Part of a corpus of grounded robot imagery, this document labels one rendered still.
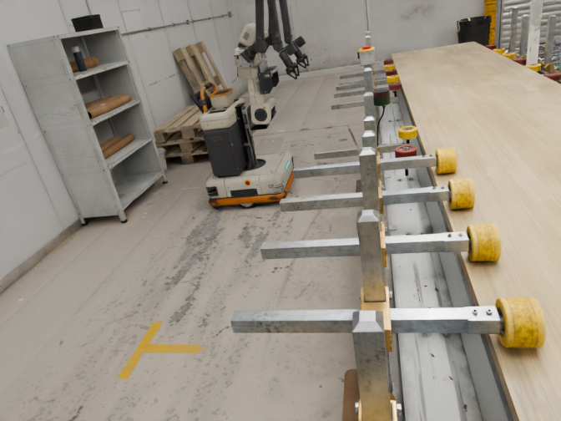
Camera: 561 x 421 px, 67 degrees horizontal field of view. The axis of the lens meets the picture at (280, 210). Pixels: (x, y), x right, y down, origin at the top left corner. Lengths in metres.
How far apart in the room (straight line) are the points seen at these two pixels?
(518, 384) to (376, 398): 0.27
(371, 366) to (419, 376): 0.61
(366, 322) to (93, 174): 3.52
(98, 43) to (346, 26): 5.85
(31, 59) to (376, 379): 3.59
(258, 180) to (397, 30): 6.45
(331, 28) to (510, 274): 8.59
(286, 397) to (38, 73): 2.98
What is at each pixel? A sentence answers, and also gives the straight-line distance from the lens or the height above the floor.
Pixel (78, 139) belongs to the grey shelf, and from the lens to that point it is 3.83.
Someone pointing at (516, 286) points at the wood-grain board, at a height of 0.90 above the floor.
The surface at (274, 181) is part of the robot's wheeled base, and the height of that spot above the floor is 0.23.
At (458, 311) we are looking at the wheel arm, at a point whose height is 0.96.
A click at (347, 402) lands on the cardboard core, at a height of 0.08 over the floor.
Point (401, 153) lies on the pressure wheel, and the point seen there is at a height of 0.90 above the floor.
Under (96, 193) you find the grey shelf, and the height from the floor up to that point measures 0.30.
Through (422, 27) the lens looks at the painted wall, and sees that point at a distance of 9.40.
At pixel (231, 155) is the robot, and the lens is 3.43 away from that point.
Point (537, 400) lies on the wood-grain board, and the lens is 0.76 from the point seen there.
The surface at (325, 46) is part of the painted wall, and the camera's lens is 9.40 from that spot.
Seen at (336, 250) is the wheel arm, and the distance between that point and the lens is 0.98.
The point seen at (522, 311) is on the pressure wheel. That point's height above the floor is 0.98.
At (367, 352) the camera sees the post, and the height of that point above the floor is 1.10.
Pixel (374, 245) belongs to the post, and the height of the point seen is 1.09.
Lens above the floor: 1.47
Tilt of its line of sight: 25 degrees down
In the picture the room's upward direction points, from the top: 11 degrees counter-clockwise
